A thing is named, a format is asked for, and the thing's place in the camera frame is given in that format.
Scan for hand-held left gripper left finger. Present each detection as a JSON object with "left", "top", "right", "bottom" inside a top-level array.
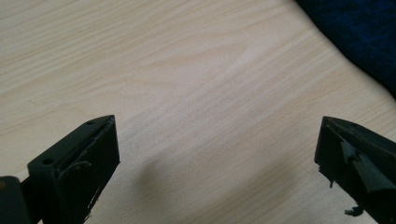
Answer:
[{"left": 20, "top": 114, "right": 121, "bottom": 224}]

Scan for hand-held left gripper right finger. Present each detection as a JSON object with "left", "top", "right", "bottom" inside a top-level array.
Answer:
[{"left": 313, "top": 116, "right": 396, "bottom": 224}]

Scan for dark blue cloth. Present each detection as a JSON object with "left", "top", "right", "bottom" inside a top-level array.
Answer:
[{"left": 293, "top": 0, "right": 396, "bottom": 101}]

